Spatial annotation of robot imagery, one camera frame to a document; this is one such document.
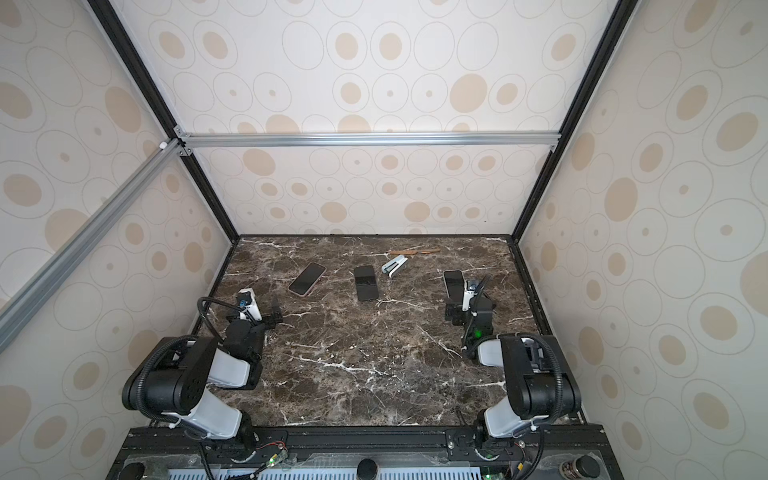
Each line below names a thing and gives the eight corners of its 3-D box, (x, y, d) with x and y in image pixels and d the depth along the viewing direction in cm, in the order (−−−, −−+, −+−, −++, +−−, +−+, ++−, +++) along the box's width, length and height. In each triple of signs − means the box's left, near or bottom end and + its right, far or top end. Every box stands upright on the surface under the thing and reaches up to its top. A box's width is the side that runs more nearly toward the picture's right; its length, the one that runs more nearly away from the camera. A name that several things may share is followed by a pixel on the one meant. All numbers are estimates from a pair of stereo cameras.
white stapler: (381, 271, 112) (381, 266, 110) (397, 256, 116) (397, 251, 114) (390, 277, 110) (390, 272, 108) (406, 262, 115) (406, 257, 112)
